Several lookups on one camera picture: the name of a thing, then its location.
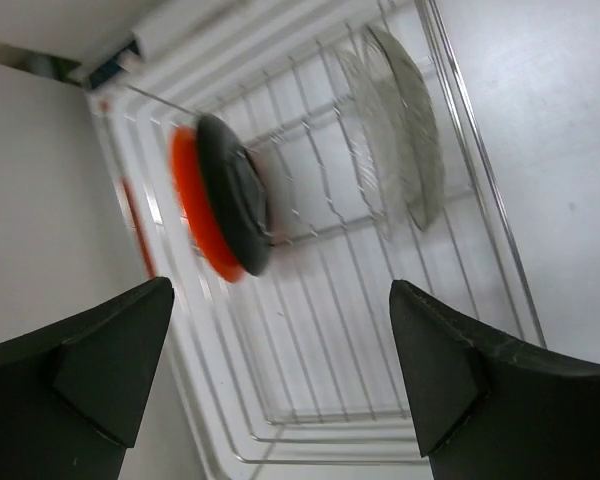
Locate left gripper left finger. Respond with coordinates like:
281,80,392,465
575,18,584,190
0,277,174,479

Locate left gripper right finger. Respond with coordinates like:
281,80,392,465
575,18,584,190
389,280,600,479

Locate orange plate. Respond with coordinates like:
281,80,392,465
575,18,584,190
169,125,245,283

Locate black plate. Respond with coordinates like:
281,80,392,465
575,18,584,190
196,113,273,276

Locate clear glass plate left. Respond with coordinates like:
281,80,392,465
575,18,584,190
333,49,408,241

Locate metal wire dish rack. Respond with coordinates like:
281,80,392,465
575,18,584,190
89,1,545,479

